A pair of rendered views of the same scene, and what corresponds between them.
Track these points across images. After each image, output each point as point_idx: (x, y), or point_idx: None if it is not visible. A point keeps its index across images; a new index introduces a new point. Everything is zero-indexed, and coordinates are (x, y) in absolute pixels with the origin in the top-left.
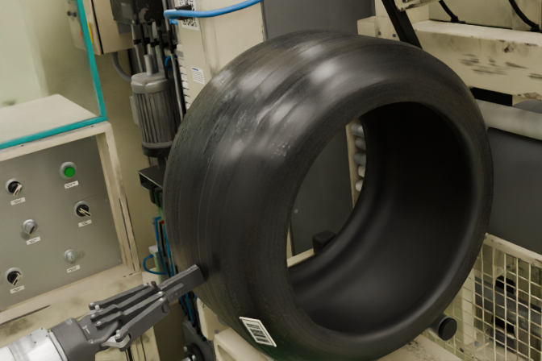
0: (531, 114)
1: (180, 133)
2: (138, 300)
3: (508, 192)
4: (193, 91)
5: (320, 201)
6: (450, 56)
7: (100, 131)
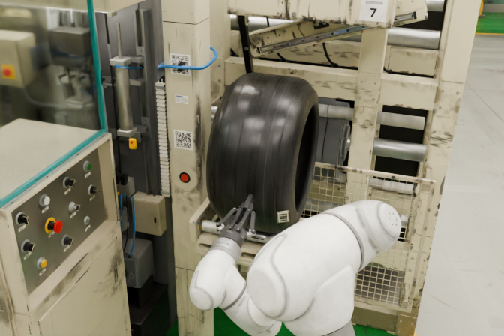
0: None
1: (224, 132)
2: (239, 215)
3: None
4: (173, 108)
5: None
6: None
7: (107, 139)
